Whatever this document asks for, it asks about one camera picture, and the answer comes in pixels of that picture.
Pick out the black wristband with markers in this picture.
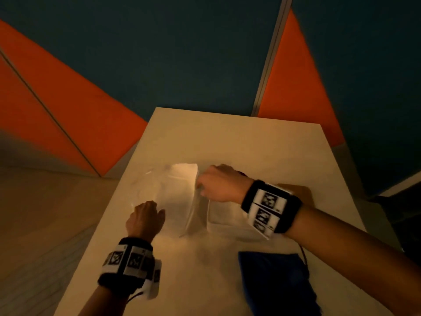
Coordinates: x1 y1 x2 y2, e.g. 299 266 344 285
97 237 157 298
241 180 303 240

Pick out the clear plastic tissue wrapper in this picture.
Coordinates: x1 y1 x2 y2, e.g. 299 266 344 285
131 163 211 240

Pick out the black right wristband with markers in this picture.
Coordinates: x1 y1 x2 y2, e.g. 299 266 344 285
241 180 303 240

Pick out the white tissues stack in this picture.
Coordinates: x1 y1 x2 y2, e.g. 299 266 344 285
157 163 200 238

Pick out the blue cleaning cloth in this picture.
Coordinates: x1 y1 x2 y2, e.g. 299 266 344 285
238 251 322 316

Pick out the person's right forearm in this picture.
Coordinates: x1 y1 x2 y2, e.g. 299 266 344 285
284 204 421 316

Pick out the black left wristband with markers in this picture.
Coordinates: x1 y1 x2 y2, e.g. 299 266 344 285
97 237 157 298

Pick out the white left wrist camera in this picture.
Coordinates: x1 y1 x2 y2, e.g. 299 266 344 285
144 259 163 300

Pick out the person's right hand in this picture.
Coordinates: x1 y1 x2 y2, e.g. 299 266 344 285
196 164 256 205

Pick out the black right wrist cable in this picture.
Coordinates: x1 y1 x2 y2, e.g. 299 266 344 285
297 245 310 280

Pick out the person's left hand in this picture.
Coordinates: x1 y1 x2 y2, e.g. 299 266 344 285
125 200 166 242

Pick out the white plastic box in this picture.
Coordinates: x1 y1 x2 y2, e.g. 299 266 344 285
206 197 280 243

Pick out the brown wooden lid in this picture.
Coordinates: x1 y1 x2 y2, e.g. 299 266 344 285
279 183 314 208

